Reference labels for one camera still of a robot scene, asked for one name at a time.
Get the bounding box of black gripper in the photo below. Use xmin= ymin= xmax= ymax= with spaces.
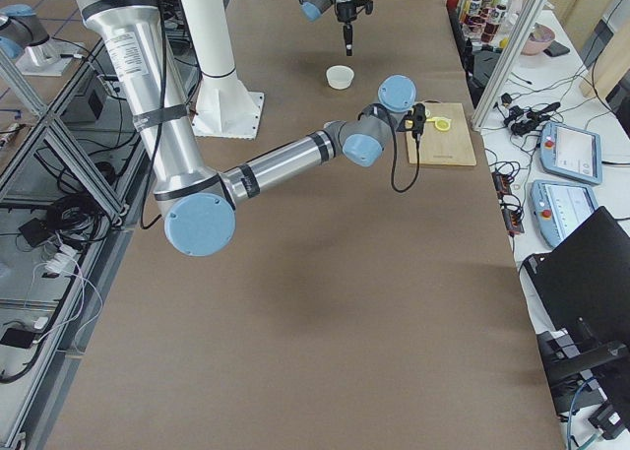
xmin=335 ymin=0 xmax=359 ymax=56

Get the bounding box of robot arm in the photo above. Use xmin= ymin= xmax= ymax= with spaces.
xmin=297 ymin=0 xmax=373 ymax=56
xmin=76 ymin=0 xmax=417 ymax=257

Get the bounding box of white bowl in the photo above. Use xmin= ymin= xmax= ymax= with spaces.
xmin=325 ymin=65 xmax=355 ymax=90

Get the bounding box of lemon slice front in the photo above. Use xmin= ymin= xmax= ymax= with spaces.
xmin=432 ymin=117 xmax=451 ymax=132

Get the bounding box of bamboo cutting board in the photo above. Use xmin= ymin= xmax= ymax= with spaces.
xmin=406 ymin=101 xmax=476 ymax=166

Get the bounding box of pink bowl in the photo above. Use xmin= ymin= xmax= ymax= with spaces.
xmin=521 ymin=23 xmax=555 ymax=56

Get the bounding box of teach pendant upper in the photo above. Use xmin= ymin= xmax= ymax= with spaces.
xmin=539 ymin=122 xmax=602 ymax=185

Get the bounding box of teach pendant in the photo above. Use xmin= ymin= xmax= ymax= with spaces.
xmin=530 ymin=180 xmax=599 ymax=248
xmin=539 ymin=122 xmax=602 ymax=185

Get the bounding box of teach pendant lower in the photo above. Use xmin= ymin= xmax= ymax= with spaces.
xmin=530 ymin=180 xmax=599 ymax=248

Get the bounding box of black office chair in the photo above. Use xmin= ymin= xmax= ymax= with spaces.
xmin=524 ymin=207 xmax=629 ymax=425

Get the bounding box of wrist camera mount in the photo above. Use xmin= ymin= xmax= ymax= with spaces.
xmin=404 ymin=102 xmax=427 ymax=141
xmin=354 ymin=0 xmax=374 ymax=15

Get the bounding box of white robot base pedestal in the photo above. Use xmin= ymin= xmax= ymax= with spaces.
xmin=180 ymin=0 xmax=265 ymax=140

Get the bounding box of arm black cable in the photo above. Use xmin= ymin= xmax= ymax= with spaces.
xmin=373 ymin=102 xmax=423 ymax=194

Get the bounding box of aluminium frame post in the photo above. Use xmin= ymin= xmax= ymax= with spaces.
xmin=471 ymin=0 xmax=547 ymax=132

